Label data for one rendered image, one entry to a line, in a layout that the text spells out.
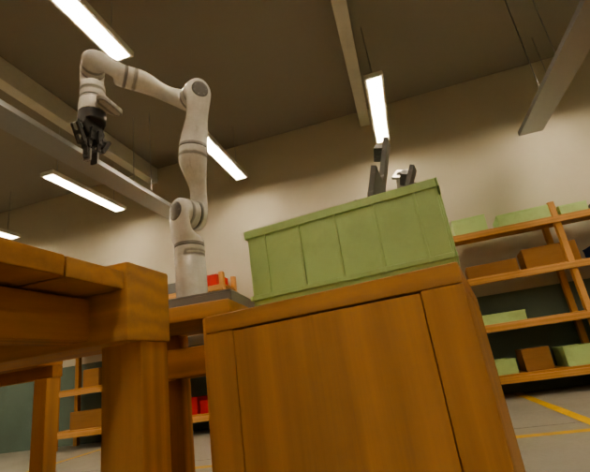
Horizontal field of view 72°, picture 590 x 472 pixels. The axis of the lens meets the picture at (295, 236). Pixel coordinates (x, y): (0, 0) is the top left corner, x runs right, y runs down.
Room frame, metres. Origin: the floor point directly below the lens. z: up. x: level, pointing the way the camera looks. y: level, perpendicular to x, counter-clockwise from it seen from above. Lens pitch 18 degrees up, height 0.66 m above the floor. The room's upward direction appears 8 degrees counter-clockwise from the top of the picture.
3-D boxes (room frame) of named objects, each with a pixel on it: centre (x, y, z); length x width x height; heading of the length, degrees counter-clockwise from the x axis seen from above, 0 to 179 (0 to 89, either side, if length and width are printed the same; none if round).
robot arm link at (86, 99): (0.98, 0.52, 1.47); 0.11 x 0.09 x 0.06; 76
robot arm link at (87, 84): (0.99, 0.54, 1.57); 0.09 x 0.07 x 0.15; 34
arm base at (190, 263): (1.18, 0.33, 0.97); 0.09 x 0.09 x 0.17; 0
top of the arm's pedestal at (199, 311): (1.18, 0.33, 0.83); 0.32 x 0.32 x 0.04; 83
